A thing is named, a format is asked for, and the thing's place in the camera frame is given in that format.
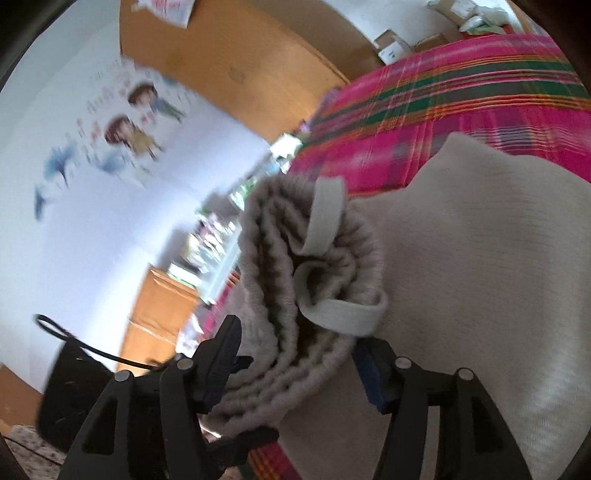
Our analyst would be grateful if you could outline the cartoon child wall sticker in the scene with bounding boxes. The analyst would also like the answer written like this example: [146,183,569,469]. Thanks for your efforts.
[128,82,185,123]
[104,115,163,160]

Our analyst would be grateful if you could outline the white printed box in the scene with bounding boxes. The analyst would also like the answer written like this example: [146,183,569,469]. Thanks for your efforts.
[374,30,411,63]

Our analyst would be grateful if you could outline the wooden nightstand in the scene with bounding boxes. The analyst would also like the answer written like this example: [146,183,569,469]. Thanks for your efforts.
[117,265,199,370]

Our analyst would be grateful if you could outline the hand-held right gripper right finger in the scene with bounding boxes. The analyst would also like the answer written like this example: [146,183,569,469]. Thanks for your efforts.
[353,339,534,480]

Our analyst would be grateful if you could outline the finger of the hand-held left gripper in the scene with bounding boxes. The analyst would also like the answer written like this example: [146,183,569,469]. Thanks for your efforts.
[198,425,281,469]

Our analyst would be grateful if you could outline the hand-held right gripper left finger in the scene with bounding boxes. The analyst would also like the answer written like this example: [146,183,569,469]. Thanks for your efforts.
[58,315,243,480]

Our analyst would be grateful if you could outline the wooden wardrobe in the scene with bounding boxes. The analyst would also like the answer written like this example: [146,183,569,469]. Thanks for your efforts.
[119,0,352,144]

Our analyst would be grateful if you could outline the plain cardboard box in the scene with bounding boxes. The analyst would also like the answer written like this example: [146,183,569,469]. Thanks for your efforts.
[413,34,448,51]

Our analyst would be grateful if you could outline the beige sweatpants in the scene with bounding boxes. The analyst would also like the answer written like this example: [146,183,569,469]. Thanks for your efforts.
[203,131,591,480]

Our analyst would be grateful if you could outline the pinkish plastic bag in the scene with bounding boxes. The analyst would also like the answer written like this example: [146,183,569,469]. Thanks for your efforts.
[131,0,195,28]

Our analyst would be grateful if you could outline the white plastic bag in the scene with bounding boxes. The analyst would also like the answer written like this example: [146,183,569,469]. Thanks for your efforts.
[459,9,509,33]

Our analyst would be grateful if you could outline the labelled cardboard box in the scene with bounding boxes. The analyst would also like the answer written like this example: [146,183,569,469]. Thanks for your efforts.
[427,0,481,19]

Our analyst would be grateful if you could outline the pink plaid blanket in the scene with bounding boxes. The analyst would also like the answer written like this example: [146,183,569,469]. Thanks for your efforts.
[178,34,591,480]

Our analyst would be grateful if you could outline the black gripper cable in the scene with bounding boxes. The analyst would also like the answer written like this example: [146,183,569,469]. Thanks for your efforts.
[36,314,160,371]

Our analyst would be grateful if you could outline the blue wall sticker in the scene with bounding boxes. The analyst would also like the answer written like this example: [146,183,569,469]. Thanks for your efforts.
[34,143,79,217]

